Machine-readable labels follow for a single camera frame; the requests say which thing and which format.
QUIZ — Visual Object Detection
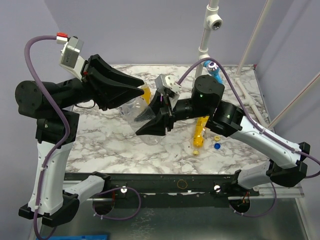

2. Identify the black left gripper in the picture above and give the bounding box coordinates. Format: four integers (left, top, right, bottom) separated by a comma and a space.
56, 52, 143, 110

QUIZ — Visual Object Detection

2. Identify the small clear bottle white cap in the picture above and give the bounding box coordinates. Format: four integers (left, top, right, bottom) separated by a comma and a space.
119, 96, 156, 133

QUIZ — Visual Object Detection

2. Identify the yellow bottle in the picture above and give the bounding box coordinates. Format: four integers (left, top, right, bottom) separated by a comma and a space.
140, 83, 152, 105
192, 116, 209, 156

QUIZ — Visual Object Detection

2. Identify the yellow bottle cap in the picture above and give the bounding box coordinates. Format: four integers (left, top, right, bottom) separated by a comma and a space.
214, 135, 221, 142

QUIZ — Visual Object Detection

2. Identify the blue bottle cap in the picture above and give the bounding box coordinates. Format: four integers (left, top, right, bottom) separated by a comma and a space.
214, 143, 221, 150

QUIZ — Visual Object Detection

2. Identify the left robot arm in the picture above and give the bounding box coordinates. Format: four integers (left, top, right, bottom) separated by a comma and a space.
15, 54, 144, 228

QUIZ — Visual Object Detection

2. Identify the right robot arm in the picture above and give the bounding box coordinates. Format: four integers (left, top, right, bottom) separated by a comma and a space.
136, 75, 310, 196

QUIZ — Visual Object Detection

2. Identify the blue plastic faucet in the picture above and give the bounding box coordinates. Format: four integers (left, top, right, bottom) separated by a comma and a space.
203, 60, 223, 84

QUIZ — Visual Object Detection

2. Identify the blue tray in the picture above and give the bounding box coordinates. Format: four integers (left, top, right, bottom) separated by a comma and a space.
49, 233, 110, 240

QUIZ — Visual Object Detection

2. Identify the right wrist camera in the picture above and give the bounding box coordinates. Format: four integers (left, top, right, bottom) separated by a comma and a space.
155, 74, 181, 109

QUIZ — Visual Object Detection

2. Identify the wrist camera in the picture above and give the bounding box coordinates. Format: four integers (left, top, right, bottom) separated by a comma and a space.
56, 32, 85, 80
155, 74, 181, 109

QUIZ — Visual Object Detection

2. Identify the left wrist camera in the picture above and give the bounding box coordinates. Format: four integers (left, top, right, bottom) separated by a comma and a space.
56, 32, 85, 80

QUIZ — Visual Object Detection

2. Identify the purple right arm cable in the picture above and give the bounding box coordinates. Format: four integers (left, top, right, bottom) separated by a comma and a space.
177, 58, 320, 218

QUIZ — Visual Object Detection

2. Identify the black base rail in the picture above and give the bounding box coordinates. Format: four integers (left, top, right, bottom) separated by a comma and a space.
107, 173, 259, 209

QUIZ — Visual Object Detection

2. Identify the white PVC pipe frame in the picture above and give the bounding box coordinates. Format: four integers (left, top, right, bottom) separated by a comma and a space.
193, 0, 320, 131

